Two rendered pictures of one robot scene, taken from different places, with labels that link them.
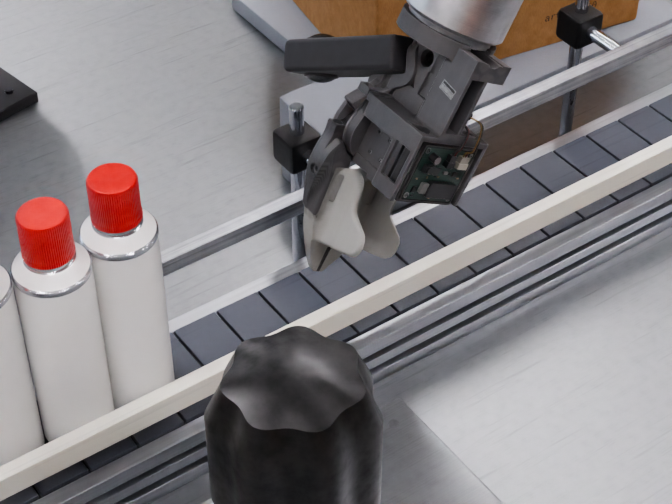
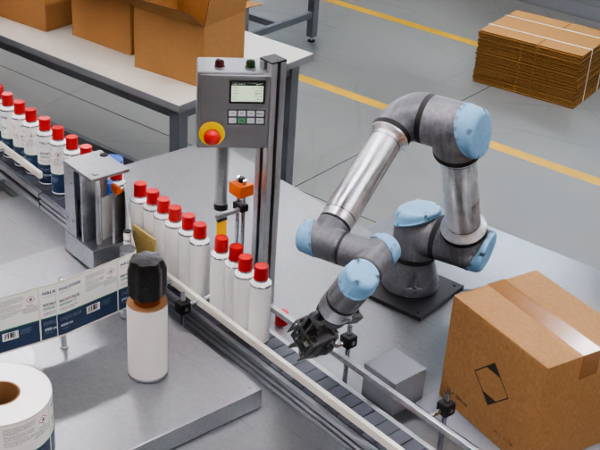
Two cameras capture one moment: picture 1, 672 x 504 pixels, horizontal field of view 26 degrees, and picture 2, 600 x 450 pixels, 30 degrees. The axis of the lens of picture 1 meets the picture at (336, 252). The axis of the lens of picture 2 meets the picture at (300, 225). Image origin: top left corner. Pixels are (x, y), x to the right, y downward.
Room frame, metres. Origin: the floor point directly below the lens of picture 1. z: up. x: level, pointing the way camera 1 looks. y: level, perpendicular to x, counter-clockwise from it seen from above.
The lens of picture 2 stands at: (0.52, -2.03, 2.40)
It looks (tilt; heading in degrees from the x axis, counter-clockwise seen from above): 29 degrees down; 83
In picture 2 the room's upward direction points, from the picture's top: 4 degrees clockwise
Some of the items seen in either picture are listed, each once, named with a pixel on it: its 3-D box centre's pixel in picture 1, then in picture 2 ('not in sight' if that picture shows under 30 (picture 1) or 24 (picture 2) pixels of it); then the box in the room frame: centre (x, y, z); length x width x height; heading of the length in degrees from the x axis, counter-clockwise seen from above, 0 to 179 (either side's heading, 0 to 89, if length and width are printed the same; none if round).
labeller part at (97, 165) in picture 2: not in sight; (95, 165); (0.32, 0.53, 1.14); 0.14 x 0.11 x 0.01; 125
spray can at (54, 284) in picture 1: (62, 328); (244, 294); (0.68, 0.18, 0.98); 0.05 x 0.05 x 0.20
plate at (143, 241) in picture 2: not in sight; (144, 246); (0.44, 0.47, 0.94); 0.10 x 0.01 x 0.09; 125
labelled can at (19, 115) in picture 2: not in sight; (20, 133); (0.06, 1.07, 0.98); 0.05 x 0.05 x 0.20
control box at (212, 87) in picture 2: not in sight; (233, 103); (0.65, 0.38, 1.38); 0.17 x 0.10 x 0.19; 0
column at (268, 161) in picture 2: not in sight; (266, 189); (0.74, 0.36, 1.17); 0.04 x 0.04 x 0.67; 35
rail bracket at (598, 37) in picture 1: (591, 75); (437, 428); (1.06, -0.23, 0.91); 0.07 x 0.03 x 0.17; 35
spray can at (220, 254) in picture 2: not in sight; (220, 274); (0.63, 0.27, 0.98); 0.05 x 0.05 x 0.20
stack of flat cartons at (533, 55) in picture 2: not in sight; (543, 56); (2.67, 4.05, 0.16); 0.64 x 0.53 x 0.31; 141
